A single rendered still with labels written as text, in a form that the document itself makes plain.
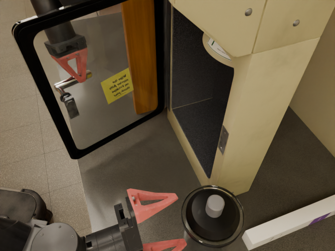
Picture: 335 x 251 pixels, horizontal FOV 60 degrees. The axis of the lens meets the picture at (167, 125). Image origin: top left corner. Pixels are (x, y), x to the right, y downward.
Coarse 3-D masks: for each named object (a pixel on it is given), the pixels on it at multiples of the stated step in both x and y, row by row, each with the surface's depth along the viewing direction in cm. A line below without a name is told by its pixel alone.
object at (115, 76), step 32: (128, 0) 57; (64, 32) 53; (96, 32) 57; (128, 32) 61; (64, 64) 57; (96, 64) 62; (128, 64) 67; (96, 96) 67; (128, 96) 74; (96, 128) 75
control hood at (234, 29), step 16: (176, 0) 29; (192, 0) 29; (208, 0) 30; (224, 0) 31; (240, 0) 31; (256, 0) 32; (192, 16) 31; (208, 16) 31; (224, 16) 32; (240, 16) 33; (256, 16) 34; (208, 32) 33; (224, 32) 34; (240, 32) 35; (256, 32) 36; (224, 48) 36; (240, 48) 37
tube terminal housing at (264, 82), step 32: (288, 0) 34; (320, 0) 36; (288, 32) 38; (320, 32) 40; (256, 64) 40; (288, 64) 43; (256, 96) 46; (288, 96) 49; (256, 128) 54; (192, 160) 79; (224, 160) 59; (256, 160) 64
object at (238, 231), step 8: (192, 192) 52; (184, 200) 51; (184, 208) 50; (240, 208) 50; (184, 216) 50; (240, 216) 50; (184, 224) 49; (240, 224) 49; (184, 232) 55; (192, 232) 48; (240, 232) 48; (192, 240) 51; (200, 240) 47; (208, 240) 47; (216, 240) 47; (224, 240) 47; (232, 240) 47; (184, 248) 60; (192, 248) 54; (200, 248) 52; (208, 248) 50; (216, 248) 50; (224, 248) 53
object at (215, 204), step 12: (204, 192) 51; (216, 192) 51; (192, 204) 49; (204, 204) 49; (216, 204) 46; (228, 204) 49; (192, 216) 48; (204, 216) 48; (216, 216) 48; (228, 216) 48; (192, 228) 48; (204, 228) 47; (216, 228) 47; (228, 228) 47
